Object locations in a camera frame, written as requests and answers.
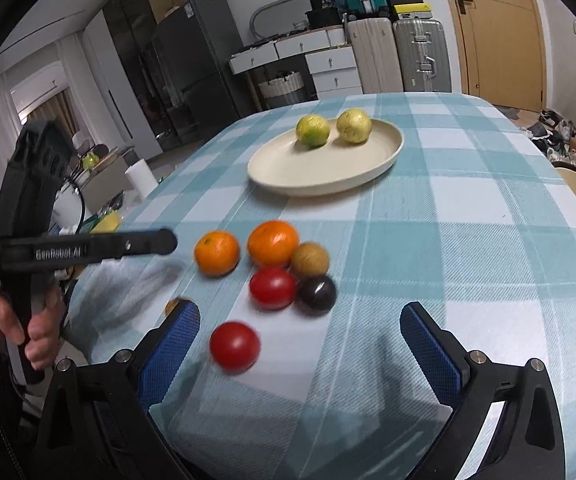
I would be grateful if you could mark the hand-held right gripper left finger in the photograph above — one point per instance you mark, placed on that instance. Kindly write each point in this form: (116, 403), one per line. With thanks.
(172, 355)

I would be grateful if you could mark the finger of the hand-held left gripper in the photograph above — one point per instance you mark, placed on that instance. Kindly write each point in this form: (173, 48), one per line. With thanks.
(142, 244)

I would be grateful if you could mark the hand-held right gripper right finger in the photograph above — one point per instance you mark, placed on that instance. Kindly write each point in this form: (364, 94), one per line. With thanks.
(430, 355)

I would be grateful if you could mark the small brown fruit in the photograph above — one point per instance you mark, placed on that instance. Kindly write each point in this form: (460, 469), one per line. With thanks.
(171, 306)

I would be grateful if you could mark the red tomato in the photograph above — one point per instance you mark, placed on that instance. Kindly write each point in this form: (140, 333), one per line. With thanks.
(234, 346)
(273, 287)

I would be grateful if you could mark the orange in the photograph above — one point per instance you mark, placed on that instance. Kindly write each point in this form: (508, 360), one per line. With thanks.
(216, 253)
(273, 243)

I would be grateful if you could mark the dark purple plum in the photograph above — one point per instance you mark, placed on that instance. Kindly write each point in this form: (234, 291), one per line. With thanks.
(316, 294)

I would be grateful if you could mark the brown kiwi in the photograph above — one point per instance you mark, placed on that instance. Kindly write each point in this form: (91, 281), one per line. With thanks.
(311, 259)

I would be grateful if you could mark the cream oval plate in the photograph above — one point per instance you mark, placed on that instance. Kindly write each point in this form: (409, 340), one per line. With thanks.
(313, 172)

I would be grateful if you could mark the person's left hand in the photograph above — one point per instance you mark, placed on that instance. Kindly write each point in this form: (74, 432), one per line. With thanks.
(42, 345)

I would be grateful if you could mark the paper towel roll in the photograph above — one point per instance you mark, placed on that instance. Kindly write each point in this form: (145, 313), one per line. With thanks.
(140, 180)

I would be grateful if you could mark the teal checked tablecloth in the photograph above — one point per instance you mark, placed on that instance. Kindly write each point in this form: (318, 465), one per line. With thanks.
(468, 260)

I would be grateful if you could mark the white air conditioner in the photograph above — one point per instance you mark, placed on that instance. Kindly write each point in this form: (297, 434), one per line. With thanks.
(37, 85)

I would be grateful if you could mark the dark glass cabinet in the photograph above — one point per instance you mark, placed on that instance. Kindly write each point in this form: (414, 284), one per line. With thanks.
(127, 60)

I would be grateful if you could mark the grey refrigerator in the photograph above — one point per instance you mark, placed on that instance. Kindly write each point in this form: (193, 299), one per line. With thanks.
(202, 60)

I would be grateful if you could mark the green yellow guava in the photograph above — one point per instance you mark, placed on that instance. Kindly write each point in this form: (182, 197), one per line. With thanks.
(313, 131)

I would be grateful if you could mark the woven basket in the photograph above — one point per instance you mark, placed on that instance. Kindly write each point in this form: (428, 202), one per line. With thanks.
(280, 90)

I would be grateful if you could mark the pale yellow guava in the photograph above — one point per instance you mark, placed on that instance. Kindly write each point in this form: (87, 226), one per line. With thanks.
(354, 126)

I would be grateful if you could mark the grey door mat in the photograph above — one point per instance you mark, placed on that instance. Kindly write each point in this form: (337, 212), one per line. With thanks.
(507, 112)

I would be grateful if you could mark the pile of shoes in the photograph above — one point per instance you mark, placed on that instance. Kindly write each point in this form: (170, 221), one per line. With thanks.
(555, 132)

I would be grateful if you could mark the white drawer dresser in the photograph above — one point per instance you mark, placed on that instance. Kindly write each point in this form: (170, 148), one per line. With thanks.
(330, 67)

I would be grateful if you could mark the beige suitcase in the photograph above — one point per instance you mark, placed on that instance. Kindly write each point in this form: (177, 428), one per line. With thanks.
(370, 55)

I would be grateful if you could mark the silver suitcase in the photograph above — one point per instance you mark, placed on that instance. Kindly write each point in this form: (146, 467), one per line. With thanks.
(422, 55)

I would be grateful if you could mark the wooden door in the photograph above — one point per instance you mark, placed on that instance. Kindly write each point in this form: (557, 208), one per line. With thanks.
(503, 35)

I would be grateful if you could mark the yellow black shoe box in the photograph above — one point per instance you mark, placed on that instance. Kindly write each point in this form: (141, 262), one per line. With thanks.
(412, 11)

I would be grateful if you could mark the grey oval frame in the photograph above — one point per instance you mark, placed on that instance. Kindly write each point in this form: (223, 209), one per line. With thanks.
(258, 17)

